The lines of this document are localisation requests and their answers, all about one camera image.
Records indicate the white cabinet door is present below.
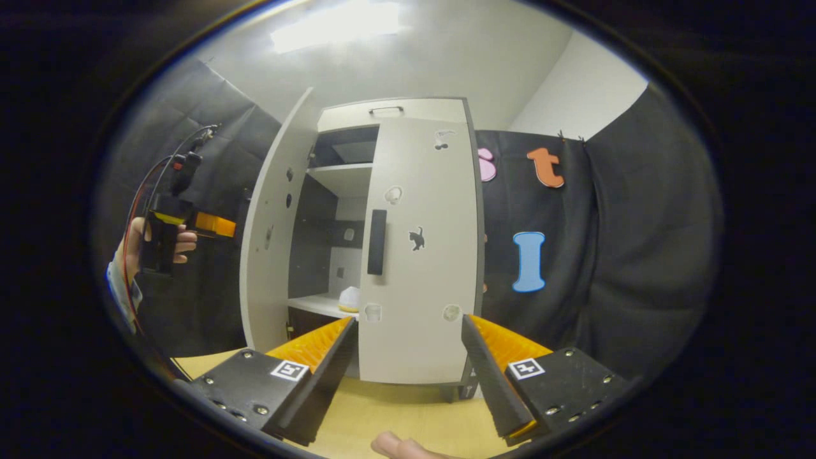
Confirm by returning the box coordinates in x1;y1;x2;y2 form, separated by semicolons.
357;117;483;385
239;87;319;353

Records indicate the white shoe cabinet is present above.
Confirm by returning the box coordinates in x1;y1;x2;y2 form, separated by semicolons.
287;97;485;402

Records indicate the white cabinet drawer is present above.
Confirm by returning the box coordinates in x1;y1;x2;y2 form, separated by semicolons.
317;97;469;133

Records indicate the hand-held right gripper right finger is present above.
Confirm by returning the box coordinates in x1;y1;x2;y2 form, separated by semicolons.
460;313;635;447

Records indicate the red cable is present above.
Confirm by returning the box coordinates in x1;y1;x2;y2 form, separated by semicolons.
121;155;176;332

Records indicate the ceiling light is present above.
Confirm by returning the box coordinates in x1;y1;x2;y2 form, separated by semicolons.
271;0;402;55

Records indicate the black right door handle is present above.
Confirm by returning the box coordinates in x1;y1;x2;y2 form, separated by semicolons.
367;209;388;276

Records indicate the black cable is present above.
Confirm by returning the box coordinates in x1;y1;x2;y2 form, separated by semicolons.
167;124;221;166

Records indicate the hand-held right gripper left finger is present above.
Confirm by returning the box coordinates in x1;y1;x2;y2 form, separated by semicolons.
189;316;359;447

